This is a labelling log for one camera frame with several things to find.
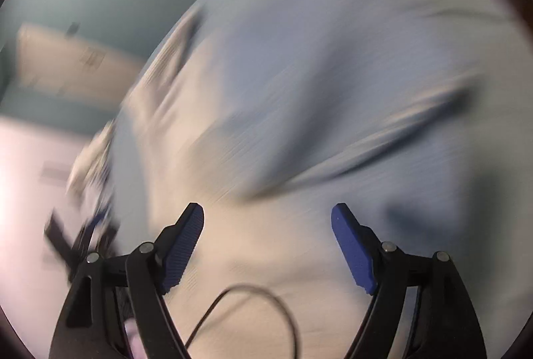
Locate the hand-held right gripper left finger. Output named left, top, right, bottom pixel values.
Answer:
left=49, top=203, right=205, bottom=359

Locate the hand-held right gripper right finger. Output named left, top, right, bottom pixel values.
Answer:
left=331, top=203, right=488, bottom=359

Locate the cream knitted sweater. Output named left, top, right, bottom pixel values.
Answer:
left=137, top=192, right=421, bottom=359

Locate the pink cloth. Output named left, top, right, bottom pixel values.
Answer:
left=123, top=319, right=147, bottom=359

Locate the dark plaid cloth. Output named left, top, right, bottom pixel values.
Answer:
left=43, top=211, right=121, bottom=287

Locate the bed with blue sheet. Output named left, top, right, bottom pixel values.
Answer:
left=106, top=0, right=525, bottom=359

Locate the white door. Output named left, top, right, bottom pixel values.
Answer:
left=16, top=23, right=144, bottom=104

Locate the thin black cable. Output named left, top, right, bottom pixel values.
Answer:
left=183, top=284, right=298, bottom=359

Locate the metal door handle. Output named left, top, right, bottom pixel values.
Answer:
left=80, top=48, right=106, bottom=72

